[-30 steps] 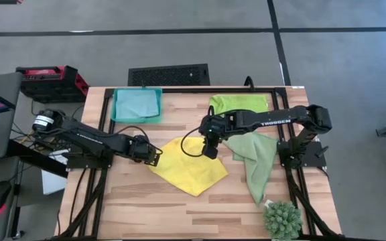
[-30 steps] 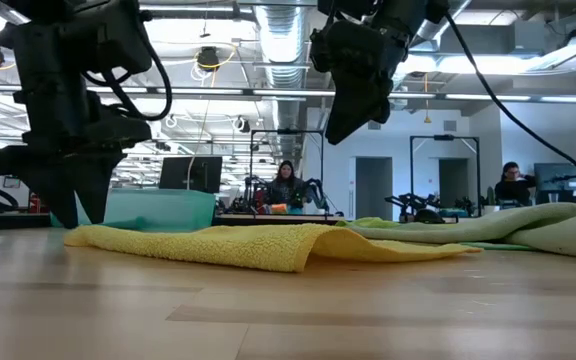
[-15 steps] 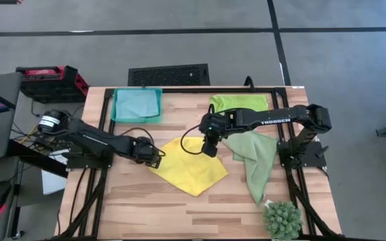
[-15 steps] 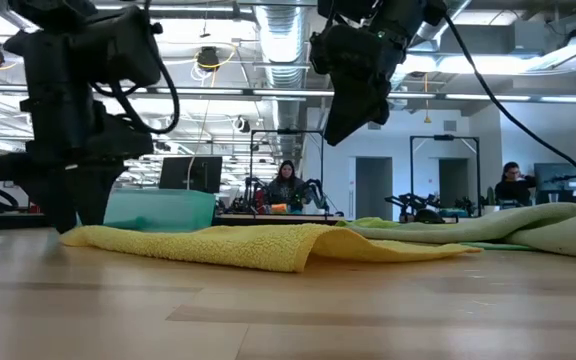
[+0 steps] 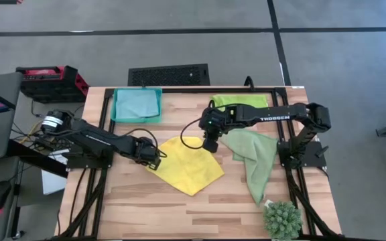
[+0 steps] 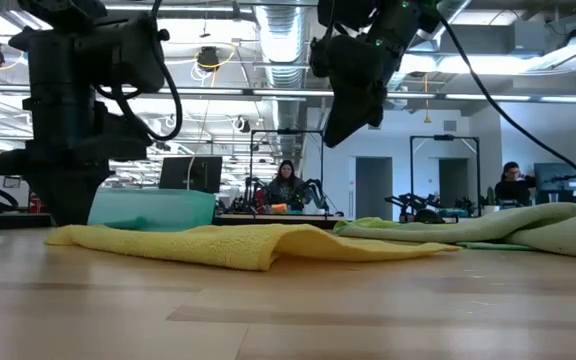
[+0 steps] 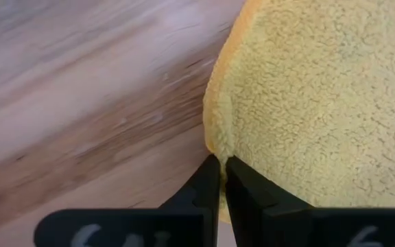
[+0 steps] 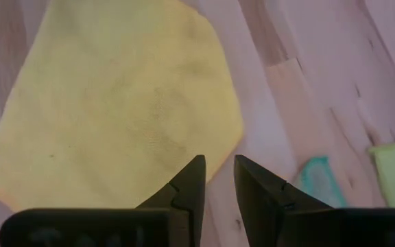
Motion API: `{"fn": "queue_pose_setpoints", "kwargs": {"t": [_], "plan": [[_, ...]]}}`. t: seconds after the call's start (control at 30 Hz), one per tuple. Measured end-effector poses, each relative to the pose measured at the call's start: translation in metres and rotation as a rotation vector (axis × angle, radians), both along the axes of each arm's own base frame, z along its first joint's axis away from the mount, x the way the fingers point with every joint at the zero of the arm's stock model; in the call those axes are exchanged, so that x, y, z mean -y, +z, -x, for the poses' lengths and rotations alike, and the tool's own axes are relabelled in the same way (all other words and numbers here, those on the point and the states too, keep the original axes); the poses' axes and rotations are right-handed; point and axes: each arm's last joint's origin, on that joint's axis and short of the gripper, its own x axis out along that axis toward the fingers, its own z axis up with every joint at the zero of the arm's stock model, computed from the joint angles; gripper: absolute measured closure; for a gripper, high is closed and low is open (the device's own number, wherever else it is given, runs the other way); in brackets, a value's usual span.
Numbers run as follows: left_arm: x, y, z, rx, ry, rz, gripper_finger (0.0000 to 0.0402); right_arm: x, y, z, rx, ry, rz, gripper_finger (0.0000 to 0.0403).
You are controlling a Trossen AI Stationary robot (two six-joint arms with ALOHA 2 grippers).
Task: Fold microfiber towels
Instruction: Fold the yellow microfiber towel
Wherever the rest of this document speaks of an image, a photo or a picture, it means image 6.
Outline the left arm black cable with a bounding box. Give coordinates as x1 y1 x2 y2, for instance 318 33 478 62
92 29 185 143

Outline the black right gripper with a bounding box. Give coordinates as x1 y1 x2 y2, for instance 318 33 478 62
309 34 400 149

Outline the person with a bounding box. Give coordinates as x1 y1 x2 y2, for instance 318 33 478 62
266 159 313 206
493 160 538 207

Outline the dark grey computer monitor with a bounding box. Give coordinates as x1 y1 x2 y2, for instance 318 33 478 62
533 162 576 194

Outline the wooden work table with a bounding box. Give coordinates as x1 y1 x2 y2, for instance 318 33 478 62
215 213 348 230

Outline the teal translucent plastic bin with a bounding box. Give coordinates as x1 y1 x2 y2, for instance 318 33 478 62
86 188 218 232

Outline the black rectangular rig frame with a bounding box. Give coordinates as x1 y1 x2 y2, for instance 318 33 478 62
248 128 326 211
408 133 482 217

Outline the small potted cactus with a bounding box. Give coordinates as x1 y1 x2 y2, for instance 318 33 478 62
482 185 502 216

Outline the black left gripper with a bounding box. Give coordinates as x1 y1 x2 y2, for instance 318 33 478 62
0 99 115 228

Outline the yellow hanging cord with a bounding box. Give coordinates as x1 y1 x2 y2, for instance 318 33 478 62
421 72 433 125

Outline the lime green microfiber towel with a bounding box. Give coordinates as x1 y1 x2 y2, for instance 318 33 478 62
455 241 540 252

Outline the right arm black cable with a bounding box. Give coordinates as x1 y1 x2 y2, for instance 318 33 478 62
435 12 576 199

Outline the yellow microfiber towel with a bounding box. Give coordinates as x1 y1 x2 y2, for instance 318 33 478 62
46 222 463 273

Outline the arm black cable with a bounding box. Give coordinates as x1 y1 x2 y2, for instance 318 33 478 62
435 12 576 199
92 29 185 143

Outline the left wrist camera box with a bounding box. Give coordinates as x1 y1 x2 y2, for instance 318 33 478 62
92 112 154 162

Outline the black computer monitor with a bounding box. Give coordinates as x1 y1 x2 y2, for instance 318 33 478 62
157 155 224 195

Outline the pale green microfiber towel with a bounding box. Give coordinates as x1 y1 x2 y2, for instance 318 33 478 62
332 201 576 262

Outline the silver ceiling duct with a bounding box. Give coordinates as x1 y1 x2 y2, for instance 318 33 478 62
253 0 315 156

